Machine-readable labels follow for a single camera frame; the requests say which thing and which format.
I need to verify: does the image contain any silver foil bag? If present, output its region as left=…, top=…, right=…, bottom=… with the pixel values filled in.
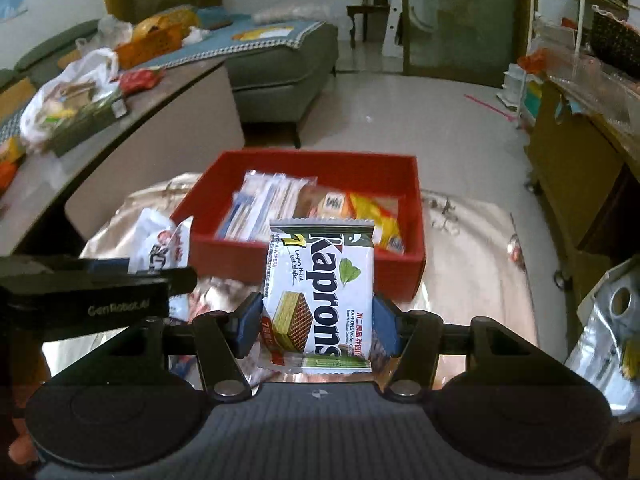
left=565, top=257, right=639, bottom=420

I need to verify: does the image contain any red snack bag on cabinet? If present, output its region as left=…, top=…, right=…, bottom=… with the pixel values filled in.
left=118, top=68, right=164, bottom=96

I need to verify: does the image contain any bread bun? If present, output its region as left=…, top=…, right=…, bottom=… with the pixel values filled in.
left=293, top=185, right=356, bottom=219

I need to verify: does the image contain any dark green box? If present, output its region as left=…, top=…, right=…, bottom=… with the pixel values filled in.
left=46, top=90, right=128, bottom=157

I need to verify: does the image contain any Kaprons wafer packet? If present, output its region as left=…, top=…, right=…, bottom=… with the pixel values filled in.
left=260, top=218, right=374, bottom=375

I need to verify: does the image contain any long white red snack packet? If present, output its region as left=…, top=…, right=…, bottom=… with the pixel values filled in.
left=215, top=170, right=317, bottom=243

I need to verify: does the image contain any grey long cabinet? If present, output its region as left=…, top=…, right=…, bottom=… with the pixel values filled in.
left=1, top=58, right=244, bottom=256

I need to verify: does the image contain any person's hand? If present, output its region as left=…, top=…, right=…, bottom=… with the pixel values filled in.
left=8, top=341, right=51, bottom=466

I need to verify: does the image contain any wooden side cabinet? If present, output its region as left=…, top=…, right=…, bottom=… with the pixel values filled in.
left=525, top=82, right=639, bottom=301

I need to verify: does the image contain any red yellow Trolli packet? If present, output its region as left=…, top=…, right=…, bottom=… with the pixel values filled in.
left=348, top=193, right=405, bottom=254

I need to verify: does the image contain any red cardboard box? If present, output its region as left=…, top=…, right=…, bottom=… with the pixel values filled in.
left=171, top=150, right=426, bottom=302

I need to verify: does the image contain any grey sofa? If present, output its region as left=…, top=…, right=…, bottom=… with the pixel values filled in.
left=0, top=8, right=341, bottom=149

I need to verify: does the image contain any orange plastic basket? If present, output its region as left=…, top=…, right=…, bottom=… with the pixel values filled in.
left=115, top=25, right=182, bottom=70

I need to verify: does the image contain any white plastic bag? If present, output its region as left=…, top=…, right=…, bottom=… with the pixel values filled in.
left=20, top=48, right=120, bottom=153

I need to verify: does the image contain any white wire shelf rack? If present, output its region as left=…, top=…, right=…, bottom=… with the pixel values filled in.
left=498, top=0, right=639, bottom=136

